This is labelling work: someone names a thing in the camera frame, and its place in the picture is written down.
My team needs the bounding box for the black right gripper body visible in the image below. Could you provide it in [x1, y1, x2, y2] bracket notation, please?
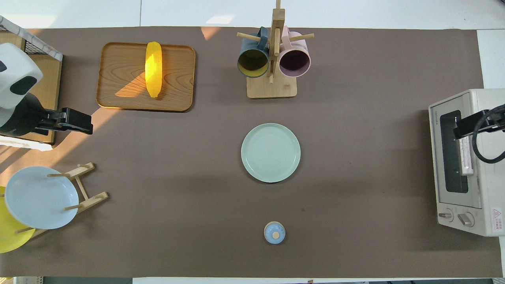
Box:
[453, 107, 505, 139]

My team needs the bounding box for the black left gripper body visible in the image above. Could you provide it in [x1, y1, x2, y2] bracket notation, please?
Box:
[37, 107, 94, 135]

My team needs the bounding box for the cream toaster oven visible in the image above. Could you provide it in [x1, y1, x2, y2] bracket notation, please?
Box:
[428, 89, 505, 237]

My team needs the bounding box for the yellow corn cob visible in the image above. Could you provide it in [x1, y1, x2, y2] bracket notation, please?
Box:
[145, 41, 163, 99]

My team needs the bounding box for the pale green plate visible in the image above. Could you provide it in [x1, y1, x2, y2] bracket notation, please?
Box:
[241, 123, 301, 183]

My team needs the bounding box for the wooden board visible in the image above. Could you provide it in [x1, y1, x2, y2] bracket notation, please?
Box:
[15, 54, 63, 145]

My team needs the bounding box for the wooden plate rack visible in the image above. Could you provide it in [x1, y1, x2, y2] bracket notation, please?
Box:
[16, 162, 109, 240]

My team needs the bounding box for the white checked cloth liner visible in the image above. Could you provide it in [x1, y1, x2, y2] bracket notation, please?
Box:
[0, 16, 64, 151]

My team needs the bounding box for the light blue plate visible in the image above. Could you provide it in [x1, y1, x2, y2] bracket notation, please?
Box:
[4, 166, 79, 230]

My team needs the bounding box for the wooden serving tray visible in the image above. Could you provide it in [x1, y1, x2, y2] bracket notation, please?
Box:
[96, 42, 196, 113]

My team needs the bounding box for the brown table mat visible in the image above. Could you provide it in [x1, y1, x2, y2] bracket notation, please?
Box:
[0, 26, 504, 279]

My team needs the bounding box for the yellow plate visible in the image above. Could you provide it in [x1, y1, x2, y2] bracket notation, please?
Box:
[0, 186, 36, 254]

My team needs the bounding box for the pink mug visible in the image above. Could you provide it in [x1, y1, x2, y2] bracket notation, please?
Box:
[279, 26, 312, 78]

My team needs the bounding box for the dark teal mug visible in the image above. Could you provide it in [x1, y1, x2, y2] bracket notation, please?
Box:
[237, 27, 270, 78]

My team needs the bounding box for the wooden mug tree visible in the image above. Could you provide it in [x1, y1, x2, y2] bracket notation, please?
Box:
[237, 0, 315, 99]

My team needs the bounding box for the blue lid with wooden knob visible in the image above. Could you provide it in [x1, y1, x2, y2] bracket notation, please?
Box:
[264, 221, 286, 245]

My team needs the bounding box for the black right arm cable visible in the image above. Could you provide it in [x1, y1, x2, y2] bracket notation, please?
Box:
[471, 104, 505, 164]

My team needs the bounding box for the black wire basket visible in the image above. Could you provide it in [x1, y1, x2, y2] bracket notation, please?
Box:
[0, 23, 54, 56]

